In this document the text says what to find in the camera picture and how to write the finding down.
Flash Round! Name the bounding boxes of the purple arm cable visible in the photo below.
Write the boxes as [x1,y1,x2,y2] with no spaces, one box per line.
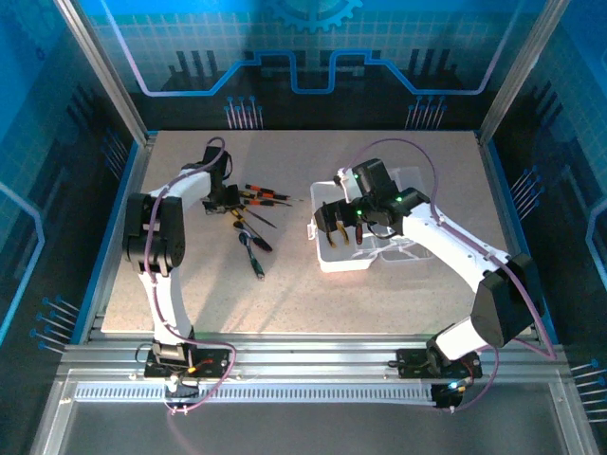
[339,136,559,413]
[141,136,238,418]

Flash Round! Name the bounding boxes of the blue table edge trim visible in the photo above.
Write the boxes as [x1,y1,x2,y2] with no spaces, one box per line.
[69,139,146,346]
[483,136,561,346]

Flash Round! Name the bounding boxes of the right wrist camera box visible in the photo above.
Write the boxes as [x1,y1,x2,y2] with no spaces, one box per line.
[335,169,357,201]

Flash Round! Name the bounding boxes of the aluminium front rail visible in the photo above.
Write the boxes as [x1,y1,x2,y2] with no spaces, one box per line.
[59,340,573,380]

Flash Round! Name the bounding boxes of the thin black handled screwdriver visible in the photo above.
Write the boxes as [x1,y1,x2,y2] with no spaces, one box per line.
[239,204,278,229]

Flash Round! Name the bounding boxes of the yellow handled pliers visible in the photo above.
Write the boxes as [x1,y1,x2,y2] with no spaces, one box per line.
[326,220,351,248]

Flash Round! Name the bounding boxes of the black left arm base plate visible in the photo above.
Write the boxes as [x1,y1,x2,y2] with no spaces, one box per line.
[143,345,233,380]

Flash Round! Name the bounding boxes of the aluminium frame post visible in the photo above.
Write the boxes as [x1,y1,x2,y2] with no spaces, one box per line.
[54,0,151,146]
[476,0,573,146]

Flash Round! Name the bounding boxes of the black ratchet wrench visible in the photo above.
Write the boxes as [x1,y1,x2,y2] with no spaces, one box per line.
[237,230,267,282]

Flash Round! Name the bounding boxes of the yellow black screwdriver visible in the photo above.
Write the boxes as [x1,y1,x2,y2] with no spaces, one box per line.
[229,207,261,241]

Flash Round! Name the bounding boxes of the white slotted cable duct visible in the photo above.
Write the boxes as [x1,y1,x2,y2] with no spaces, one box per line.
[73,382,440,405]

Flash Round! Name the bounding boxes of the clear plastic tool box lid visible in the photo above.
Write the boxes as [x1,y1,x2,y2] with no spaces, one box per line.
[364,165,435,264]

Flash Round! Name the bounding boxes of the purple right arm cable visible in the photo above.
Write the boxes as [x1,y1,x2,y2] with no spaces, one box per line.
[339,136,559,413]

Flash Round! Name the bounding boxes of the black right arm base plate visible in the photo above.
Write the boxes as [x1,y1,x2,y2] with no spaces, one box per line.
[395,348,484,380]

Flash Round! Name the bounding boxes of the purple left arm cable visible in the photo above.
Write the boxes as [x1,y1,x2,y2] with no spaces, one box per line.
[141,136,238,418]

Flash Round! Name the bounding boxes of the grey front panel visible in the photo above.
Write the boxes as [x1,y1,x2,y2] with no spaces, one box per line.
[45,402,587,455]

